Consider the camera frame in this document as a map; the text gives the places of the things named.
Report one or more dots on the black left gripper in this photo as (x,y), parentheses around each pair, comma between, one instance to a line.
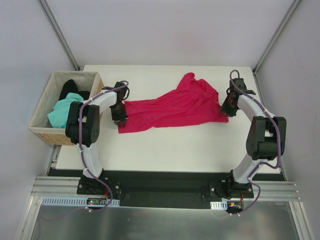
(120,118)

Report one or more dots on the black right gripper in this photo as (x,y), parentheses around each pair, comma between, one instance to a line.
(227,110)

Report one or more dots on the pink t shirt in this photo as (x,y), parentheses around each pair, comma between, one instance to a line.
(193,102)

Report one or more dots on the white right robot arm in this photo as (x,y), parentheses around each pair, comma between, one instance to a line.
(265,142)

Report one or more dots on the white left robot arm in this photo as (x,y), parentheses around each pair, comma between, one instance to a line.
(83,123)

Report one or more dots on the teal t shirt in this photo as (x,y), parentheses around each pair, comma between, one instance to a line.
(59,115)

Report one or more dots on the black t shirt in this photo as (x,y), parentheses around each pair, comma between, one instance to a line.
(71,87)

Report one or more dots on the wicker laundry basket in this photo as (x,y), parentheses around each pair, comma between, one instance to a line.
(90,81)

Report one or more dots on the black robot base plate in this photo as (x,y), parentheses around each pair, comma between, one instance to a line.
(153,189)

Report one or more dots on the right white cable duct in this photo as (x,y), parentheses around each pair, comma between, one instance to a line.
(219,205)

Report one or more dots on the white cable duct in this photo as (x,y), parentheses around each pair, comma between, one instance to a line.
(70,201)
(219,205)

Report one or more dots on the left white cable duct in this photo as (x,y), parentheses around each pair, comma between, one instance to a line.
(70,201)

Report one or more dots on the right aluminium frame post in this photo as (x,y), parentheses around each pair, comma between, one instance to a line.
(277,34)

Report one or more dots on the aluminium frame post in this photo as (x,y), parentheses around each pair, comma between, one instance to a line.
(277,34)
(59,34)

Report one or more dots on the left aluminium frame post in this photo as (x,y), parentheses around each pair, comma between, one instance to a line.
(59,34)

